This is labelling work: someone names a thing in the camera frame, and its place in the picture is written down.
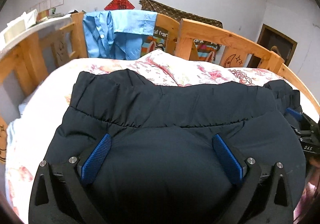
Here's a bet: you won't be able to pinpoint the dark navy puffer jacket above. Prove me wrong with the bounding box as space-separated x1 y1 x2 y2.
44 70 306 223

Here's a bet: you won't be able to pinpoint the person's right hand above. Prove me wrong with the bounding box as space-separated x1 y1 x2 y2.
307 156 319 186

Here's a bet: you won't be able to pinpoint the dark wooden framed doorway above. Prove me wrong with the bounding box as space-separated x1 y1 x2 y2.
257 24 298 66

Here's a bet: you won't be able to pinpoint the floral bed quilt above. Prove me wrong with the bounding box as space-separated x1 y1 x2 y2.
4 48 320 224

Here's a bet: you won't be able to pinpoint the colourful printed bag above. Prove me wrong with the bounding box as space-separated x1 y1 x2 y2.
140 26 220 63

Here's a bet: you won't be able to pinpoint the wooden side shelf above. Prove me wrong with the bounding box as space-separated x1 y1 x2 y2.
1 9 71 59

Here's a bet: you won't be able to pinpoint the light blue shirt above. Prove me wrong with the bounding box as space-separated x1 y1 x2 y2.
82 9 157 60

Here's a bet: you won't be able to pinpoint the brown patterned cloth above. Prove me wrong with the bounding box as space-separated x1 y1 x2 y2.
139 0 223 28

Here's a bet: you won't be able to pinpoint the wooden bed frame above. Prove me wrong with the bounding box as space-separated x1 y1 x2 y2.
0 11 320 165

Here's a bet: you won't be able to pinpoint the papers on wall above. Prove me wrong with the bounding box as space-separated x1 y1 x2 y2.
27 0 64 13

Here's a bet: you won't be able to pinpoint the red paper wall decoration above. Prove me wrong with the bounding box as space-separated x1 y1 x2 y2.
104 0 135 11

